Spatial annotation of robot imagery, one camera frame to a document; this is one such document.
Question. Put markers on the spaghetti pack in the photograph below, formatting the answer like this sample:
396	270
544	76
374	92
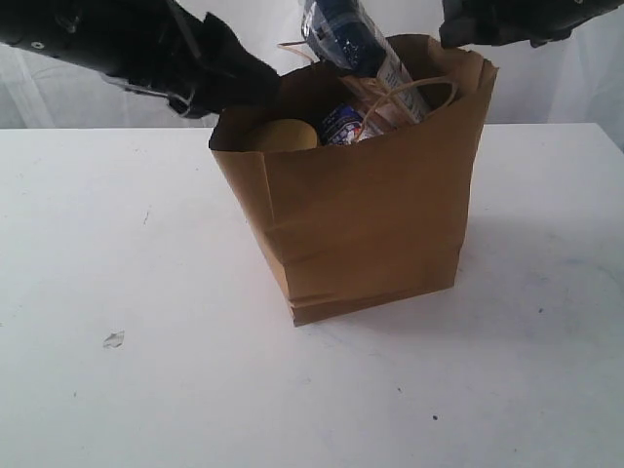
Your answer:
344	35

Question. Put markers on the small white blue milk carton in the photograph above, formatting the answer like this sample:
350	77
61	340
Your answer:
343	126

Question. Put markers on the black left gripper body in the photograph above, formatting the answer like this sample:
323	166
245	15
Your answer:
154	48

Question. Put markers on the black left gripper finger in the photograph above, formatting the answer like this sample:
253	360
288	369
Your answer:
233	76

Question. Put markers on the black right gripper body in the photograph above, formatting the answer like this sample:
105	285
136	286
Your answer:
498	23

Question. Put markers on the brown paper shopping bag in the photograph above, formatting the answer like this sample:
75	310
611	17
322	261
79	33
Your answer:
348	227

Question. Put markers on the glass nut jar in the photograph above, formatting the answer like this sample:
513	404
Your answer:
282	136

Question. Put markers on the torn clear plastic scrap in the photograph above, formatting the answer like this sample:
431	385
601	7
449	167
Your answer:
115	340

